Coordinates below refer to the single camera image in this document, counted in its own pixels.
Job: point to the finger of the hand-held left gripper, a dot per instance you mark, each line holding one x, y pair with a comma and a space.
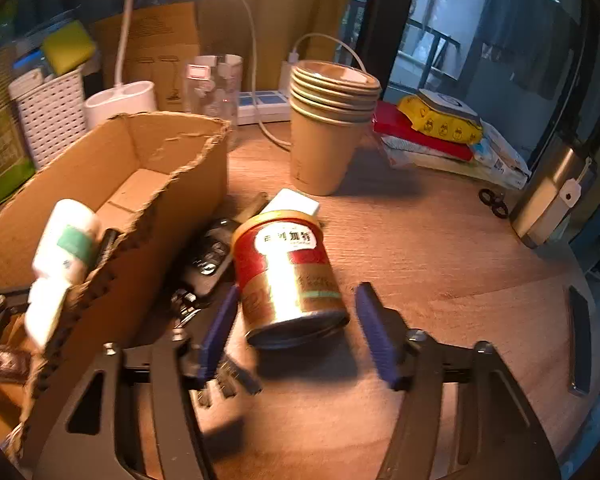
0, 302
2, 362

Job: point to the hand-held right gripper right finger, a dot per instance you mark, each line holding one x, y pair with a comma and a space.
377, 340

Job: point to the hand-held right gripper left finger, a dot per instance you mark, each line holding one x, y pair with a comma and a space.
220, 332

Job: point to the white plastic bottle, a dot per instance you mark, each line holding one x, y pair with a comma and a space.
60, 270

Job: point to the red and gold can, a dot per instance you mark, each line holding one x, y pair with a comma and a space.
285, 280

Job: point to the torn cardboard box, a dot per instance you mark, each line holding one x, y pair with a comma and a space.
105, 170

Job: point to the metal keyring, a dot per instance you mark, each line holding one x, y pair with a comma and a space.
185, 305

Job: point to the black cylindrical tool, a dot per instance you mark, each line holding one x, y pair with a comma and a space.
237, 377

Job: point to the black car key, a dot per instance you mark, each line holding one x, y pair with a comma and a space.
210, 265

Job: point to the white charger adapter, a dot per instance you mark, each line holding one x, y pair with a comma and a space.
295, 202

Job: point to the green box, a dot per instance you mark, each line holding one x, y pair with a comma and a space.
0, 150

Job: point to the black scissors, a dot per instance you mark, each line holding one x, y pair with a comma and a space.
500, 210

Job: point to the stack of brown paper cups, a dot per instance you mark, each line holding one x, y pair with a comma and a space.
325, 160

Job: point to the clear plastic bag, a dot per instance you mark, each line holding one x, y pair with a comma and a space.
405, 152

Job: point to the white woven basket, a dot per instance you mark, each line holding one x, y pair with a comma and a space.
50, 115

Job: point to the black smartphone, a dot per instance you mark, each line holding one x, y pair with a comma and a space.
580, 340

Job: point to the steel tumbler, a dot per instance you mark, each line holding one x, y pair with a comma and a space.
540, 200

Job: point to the red flat package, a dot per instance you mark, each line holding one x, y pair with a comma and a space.
390, 120

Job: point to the white packets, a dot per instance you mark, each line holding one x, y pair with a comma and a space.
500, 155

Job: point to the yellow wet wipes pack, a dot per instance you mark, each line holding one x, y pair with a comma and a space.
440, 125

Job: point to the white power strip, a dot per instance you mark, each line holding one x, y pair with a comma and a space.
265, 105

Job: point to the white desk lamp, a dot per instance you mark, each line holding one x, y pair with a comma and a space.
120, 102

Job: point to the clear plastic cup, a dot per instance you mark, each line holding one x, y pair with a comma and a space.
215, 95

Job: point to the white paper tag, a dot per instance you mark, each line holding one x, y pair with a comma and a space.
570, 192

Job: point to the white flat device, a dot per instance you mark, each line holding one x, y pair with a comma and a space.
450, 105

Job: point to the yellow-green sponge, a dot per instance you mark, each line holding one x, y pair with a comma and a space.
67, 50

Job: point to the flat brown cardboard box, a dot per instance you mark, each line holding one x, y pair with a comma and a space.
155, 40

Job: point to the balcony railing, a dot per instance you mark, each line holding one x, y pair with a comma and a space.
432, 35

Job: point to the yellow curtain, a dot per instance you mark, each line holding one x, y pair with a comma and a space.
290, 0

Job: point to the hanging clothes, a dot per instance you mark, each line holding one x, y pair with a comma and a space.
530, 25

